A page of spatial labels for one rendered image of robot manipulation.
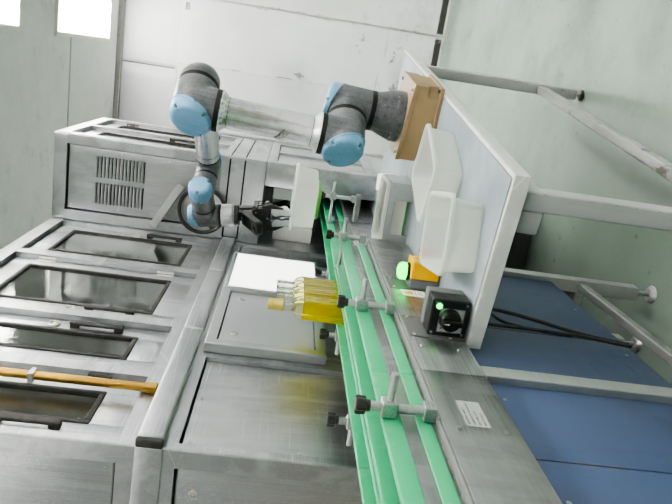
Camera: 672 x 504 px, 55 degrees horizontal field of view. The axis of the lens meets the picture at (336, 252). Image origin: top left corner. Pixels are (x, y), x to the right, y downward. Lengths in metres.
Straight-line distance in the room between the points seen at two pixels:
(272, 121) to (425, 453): 1.09
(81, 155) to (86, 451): 1.75
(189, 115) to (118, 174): 1.22
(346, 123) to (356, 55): 3.77
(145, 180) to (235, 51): 2.80
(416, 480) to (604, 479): 0.29
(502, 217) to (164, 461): 0.84
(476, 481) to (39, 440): 0.91
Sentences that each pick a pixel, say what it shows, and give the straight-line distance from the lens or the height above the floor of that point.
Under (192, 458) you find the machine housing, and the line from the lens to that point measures 1.44.
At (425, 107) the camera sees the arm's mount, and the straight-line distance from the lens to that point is 1.90.
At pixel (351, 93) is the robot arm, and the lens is 1.91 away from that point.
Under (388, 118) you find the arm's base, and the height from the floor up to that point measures 0.89.
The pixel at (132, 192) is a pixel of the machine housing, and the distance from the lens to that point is 2.98.
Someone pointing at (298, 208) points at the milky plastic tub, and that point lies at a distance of 2.05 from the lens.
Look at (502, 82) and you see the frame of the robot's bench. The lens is 2.78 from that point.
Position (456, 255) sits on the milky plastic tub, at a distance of 1.35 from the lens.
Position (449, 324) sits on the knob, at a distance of 1.32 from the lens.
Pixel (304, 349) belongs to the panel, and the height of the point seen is 1.04.
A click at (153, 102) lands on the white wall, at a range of 6.17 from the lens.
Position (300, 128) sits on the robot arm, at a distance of 1.81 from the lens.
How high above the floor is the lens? 1.17
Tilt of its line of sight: 5 degrees down
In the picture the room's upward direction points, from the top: 82 degrees counter-clockwise
